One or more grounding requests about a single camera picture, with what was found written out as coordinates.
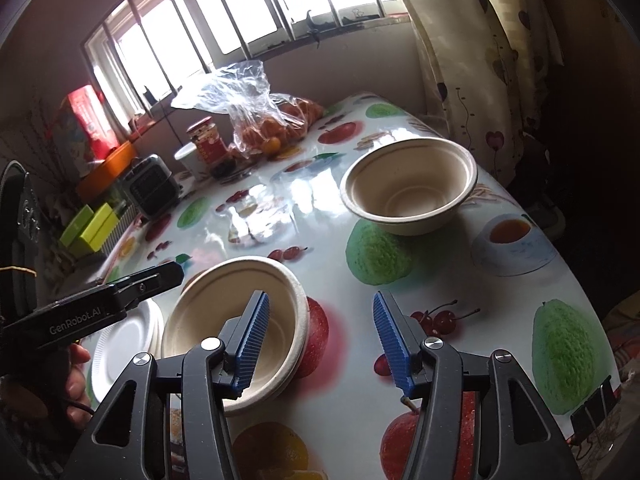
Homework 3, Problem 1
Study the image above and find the beige paper bowl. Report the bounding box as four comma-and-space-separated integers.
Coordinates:
161, 256, 312, 418
340, 137, 478, 236

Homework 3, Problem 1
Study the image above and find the small grey fan heater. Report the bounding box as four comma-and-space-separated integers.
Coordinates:
121, 154, 183, 220

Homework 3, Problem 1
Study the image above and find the red label glass jar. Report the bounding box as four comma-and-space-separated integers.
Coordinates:
186, 116, 236, 178

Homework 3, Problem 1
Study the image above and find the white plastic cup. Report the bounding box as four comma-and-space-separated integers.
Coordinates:
173, 142, 208, 182

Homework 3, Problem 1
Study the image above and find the binder clip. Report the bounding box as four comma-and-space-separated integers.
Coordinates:
570, 375, 623, 443

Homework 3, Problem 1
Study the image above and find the person's left hand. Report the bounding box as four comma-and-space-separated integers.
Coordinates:
0, 342, 93, 431

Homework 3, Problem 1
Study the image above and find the orange plastic tray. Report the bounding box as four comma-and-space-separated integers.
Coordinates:
76, 140, 138, 200

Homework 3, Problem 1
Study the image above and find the fruit print tablecloth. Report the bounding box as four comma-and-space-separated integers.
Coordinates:
82, 91, 623, 480

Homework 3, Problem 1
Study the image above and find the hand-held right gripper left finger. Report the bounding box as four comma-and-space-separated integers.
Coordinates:
60, 290, 271, 480

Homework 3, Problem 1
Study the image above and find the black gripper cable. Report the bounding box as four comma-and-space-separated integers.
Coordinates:
57, 395, 98, 417

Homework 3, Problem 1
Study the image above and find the barred window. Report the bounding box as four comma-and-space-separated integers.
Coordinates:
82, 0, 411, 133

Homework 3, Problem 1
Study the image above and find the person's left forearm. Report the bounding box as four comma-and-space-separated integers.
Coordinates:
0, 410, 76, 480

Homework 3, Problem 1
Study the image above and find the large white paper plate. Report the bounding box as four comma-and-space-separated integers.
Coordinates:
90, 300, 166, 406

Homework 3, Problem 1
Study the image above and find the heart print curtain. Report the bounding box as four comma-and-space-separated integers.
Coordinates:
385, 0, 566, 186

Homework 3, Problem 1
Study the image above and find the colourful printed box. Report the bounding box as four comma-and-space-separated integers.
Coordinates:
50, 107, 98, 178

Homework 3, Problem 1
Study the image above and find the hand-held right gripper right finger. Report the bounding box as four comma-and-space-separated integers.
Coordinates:
372, 290, 583, 480

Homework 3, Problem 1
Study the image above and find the lime green box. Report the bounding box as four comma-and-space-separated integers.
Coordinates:
60, 205, 96, 248
72, 203, 118, 256

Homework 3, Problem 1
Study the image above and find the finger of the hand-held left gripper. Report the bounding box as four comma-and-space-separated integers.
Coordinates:
107, 261, 185, 318

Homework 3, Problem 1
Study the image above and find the grey ribbed basket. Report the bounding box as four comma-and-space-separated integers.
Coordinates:
100, 210, 138, 253

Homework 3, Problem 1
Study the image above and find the plastic bag of oranges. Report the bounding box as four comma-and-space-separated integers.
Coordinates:
171, 60, 326, 158

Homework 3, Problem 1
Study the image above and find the red box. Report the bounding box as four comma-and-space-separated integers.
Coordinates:
66, 85, 118, 160

